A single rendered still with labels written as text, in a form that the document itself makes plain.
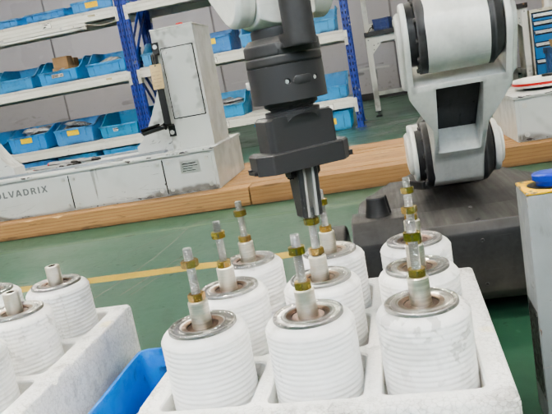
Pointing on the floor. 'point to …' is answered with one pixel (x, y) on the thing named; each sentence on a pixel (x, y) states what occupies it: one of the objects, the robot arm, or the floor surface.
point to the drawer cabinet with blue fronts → (537, 38)
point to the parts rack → (150, 9)
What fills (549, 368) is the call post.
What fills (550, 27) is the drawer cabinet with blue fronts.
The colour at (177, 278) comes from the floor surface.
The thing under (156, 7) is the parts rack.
